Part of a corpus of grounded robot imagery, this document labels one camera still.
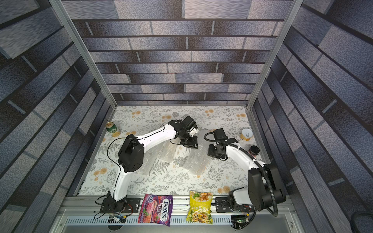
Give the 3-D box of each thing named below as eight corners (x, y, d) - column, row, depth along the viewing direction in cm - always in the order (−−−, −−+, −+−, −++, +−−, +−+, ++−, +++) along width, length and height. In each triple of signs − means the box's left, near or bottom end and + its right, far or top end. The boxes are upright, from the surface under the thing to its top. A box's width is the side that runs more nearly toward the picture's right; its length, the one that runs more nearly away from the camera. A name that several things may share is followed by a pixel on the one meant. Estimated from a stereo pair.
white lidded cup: (241, 142, 100) (243, 137, 96) (238, 133, 105) (241, 128, 101) (251, 142, 100) (254, 137, 96) (248, 133, 105) (251, 128, 101)
